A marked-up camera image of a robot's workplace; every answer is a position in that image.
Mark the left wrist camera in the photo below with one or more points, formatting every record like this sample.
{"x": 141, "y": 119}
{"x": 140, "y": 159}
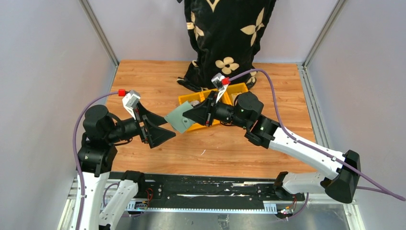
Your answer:
{"x": 130, "y": 100}

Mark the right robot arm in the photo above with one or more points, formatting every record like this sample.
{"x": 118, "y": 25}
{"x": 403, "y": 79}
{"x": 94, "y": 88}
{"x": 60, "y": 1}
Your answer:
{"x": 334, "y": 176}

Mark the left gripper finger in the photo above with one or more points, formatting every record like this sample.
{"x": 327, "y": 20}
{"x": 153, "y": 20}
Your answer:
{"x": 156, "y": 135}
{"x": 152, "y": 117}

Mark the yellow three-compartment bin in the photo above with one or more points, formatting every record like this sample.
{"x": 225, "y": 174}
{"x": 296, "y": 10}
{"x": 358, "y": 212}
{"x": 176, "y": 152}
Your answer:
{"x": 228, "y": 97}

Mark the green card holder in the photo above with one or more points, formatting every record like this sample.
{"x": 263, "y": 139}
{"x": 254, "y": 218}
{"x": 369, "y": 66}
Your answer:
{"x": 177, "y": 120}

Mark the gold cards stack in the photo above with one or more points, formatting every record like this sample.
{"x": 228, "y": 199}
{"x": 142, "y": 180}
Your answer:
{"x": 233, "y": 97}

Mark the silver cards stack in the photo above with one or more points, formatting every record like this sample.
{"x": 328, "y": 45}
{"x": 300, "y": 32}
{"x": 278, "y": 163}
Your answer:
{"x": 194, "y": 103}

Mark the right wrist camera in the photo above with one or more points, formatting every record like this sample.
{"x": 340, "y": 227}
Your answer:
{"x": 221, "y": 83}

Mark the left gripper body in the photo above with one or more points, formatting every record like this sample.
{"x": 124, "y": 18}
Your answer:
{"x": 133, "y": 127}

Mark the aluminium frame rail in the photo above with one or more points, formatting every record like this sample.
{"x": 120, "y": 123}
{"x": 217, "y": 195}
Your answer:
{"x": 209, "y": 196}

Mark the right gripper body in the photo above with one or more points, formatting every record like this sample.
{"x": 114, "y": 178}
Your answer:
{"x": 219, "y": 111}

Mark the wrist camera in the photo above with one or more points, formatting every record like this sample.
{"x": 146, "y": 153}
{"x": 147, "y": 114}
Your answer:
{"x": 130, "y": 100}
{"x": 221, "y": 83}

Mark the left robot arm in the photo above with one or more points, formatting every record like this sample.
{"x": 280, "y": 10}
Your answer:
{"x": 104, "y": 131}

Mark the black floral blanket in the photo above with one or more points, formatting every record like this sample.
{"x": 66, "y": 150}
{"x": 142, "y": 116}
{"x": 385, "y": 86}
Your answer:
{"x": 226, "y": 36}

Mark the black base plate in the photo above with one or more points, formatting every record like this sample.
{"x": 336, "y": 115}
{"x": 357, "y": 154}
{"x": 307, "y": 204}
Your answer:
{"x": 206, "y": 190}

